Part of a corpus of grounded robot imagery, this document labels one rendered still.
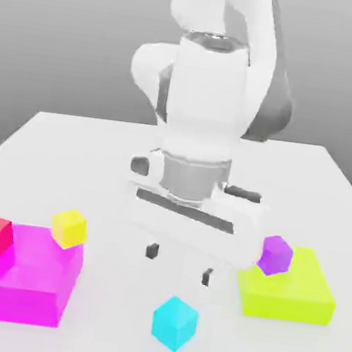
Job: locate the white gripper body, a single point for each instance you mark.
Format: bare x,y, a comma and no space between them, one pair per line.
188,227

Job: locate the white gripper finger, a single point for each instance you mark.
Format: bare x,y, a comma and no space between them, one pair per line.
153,250
208,276

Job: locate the small cyan cube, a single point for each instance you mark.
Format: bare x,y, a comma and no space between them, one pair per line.
174,323

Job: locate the large lime box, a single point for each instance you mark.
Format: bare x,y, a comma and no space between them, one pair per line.
289,292

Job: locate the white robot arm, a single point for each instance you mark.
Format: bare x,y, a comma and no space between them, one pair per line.
204,98

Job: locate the small yellow cube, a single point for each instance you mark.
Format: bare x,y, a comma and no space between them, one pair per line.
68,228

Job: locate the large magenta box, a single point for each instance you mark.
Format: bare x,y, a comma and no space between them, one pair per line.
26,281

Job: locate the small purple cube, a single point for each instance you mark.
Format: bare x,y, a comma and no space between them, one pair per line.
275,256

